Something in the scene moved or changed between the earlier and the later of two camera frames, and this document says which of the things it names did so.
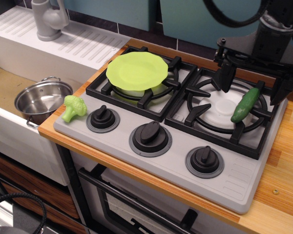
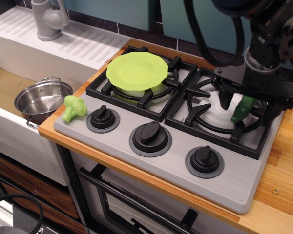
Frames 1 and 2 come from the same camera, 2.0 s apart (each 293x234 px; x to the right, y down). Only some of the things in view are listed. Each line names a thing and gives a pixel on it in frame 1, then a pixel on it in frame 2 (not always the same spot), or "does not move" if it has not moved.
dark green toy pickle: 244,105 does not move
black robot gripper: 267,49 → 269,85
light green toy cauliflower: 74,106 does not move
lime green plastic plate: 137,70 does not move
